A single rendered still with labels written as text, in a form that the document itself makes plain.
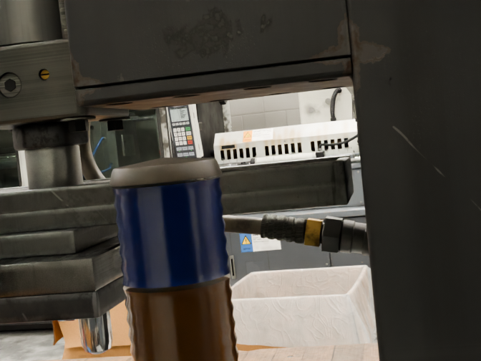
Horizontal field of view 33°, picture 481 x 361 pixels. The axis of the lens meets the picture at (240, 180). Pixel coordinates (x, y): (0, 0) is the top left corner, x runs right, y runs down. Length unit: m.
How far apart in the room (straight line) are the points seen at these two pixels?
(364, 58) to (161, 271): 0.23
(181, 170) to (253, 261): 4.90
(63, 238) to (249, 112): 6.63
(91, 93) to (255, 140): 4.89
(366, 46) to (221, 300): 0.22
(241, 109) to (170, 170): 6.88
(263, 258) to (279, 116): 2.14
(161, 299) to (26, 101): 0.28
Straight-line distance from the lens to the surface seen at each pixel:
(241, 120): 7.14
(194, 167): 0.27
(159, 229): 0.27
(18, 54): 0.53
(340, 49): 0.46
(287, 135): 5.33
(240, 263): 5.19
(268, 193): 0.49
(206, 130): 5.50
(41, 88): 0.52
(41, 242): 0.52
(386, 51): 0.46
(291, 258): 5.11
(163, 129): 5.23
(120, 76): 0.48
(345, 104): 5.59
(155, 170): 0.27
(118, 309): 2.92
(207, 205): 0.27
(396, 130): 0.46
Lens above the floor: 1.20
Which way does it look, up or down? 3 degrees down
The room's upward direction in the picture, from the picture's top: 6 degrees counter-clockwise
